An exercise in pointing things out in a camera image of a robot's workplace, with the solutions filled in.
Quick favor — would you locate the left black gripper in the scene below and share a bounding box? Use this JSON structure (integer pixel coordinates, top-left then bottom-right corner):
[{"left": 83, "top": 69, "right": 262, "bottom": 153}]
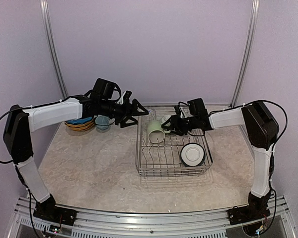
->
[{"left": 100, "top": 98, "right": 149, "bottom": 128}]

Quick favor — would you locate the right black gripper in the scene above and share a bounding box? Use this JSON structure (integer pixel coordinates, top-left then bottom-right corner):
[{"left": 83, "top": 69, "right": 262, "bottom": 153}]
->
[{"left": 162, "top": 114, "right": 198, "bottom": 136}]

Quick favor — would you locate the green mug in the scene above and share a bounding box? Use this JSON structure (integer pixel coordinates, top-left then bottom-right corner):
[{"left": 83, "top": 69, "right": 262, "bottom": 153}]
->
[{"left": 147, "top": 120, "right": 165, "bottom": 144}]

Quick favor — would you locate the light blue mug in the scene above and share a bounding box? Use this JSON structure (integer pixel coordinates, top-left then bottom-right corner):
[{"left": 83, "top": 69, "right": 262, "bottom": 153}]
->
[{"left": 94, "top": 116, "right": 114, "bottom": 132}]

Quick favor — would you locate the blue dotted plate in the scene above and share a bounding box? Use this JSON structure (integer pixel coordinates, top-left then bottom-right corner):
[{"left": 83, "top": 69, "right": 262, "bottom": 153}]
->
[{"left": 65, "top": 117, "right": 92, "bottom": 125}]

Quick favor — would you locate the large yellow dotted plate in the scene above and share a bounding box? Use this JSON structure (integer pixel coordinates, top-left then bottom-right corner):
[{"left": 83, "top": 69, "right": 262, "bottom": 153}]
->
[{"left": 65, "top": 119, "right": 94, "bottom": 129}]

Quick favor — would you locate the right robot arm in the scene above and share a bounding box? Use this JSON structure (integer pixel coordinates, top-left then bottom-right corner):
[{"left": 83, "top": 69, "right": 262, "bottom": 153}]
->
[{"left": 162, "top": 98, "right": 284, "bottom": 220}]

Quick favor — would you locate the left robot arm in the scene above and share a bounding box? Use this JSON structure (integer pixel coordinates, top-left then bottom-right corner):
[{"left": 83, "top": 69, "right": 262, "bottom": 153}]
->
[{"left": 3, "top": 78, "right": 149, "bottom": 221}]

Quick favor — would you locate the clear glass tumbler left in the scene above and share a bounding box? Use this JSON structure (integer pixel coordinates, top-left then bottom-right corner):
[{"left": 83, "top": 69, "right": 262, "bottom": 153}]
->
[{"left": 142, "top": 108, "right": 156, "bottom": 129}]

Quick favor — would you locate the black rimmed white bowl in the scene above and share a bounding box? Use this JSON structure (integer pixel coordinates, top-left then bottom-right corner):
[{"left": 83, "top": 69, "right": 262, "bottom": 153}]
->
[{"left": 179, "top": 143, "right": 206, "bottom": 167}]

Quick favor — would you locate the beige floral plate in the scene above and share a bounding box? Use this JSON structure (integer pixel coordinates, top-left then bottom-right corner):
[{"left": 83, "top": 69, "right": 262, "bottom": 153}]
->
[{"left": 65, "top": 120, "right": 95, "bottom": 131}]

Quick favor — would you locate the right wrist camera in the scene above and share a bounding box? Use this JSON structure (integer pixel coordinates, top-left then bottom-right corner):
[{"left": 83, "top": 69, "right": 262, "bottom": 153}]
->
[{"left": 174, "top": 101, "right": 189, "bottom": 119}]

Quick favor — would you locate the metal wire dish rack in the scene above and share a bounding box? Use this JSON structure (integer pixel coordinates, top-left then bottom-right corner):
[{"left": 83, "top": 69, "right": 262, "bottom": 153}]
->
[{"left": 135, "top": 105, "right": 213, "bottom": 178}]

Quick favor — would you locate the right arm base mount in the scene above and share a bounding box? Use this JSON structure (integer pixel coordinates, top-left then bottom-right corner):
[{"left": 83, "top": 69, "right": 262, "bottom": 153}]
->
[{"left": 227, "top": 197, "right": 270, "bottom": 225}]

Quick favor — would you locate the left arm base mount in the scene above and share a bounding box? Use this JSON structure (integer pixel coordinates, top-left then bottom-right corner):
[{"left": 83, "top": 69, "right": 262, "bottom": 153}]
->
[{"left": 33, "top": 195, "right": 77, "bottom": 226}]

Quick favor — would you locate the left aluminium corner post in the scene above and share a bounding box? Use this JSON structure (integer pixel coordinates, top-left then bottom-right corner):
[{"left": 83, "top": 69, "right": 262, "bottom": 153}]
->
[{"left": 40, "top": 0, "right": 68, "bottom": 98}]

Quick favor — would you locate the aluminium corner post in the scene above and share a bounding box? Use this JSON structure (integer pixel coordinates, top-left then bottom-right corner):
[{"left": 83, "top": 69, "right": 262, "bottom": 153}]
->
[
  {"left": 40, "top": 0, "right": 68, "bottom": 98},
  {"left": 230, "top": 0, "right": 260, "bottom": 107}
]

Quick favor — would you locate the aluminium front rail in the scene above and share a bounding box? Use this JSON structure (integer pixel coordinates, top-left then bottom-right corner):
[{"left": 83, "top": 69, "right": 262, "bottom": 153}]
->
[{"left": 7, "top": 195, "right": 296, "bottom": 238}]

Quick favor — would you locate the right aluminium corner post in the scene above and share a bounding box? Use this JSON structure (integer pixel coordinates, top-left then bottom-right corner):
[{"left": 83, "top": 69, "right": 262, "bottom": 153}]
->
[{"left": 230, "top": 0, "right": 260, "bottom": 107}]

